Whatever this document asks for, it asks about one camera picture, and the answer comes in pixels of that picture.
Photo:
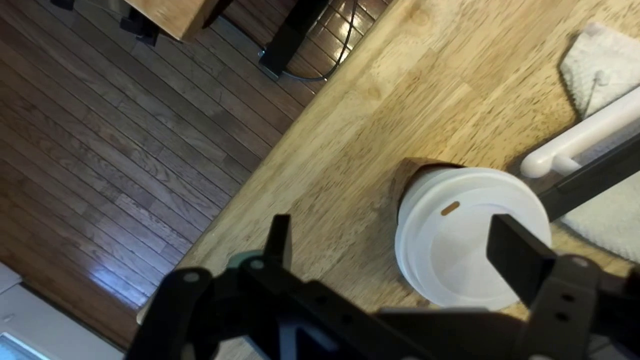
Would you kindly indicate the white coffee cup with lid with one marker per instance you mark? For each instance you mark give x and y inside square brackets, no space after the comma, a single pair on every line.
[461,261]

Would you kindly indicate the black toaster oven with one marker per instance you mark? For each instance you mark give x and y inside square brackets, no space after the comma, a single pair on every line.
[587,137]

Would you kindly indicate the white knitted cloth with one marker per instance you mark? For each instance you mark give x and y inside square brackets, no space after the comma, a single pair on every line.
[600,66]

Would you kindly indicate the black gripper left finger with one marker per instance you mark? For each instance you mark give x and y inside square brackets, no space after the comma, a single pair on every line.
[279,240]

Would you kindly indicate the wooden box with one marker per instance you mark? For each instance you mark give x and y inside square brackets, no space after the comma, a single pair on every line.
[173,13]

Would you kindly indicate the brown cork cup sleeve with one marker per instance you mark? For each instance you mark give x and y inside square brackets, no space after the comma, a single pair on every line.
[403,183]

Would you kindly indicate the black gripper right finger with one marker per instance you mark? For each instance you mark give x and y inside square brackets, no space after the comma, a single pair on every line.
[520,261]

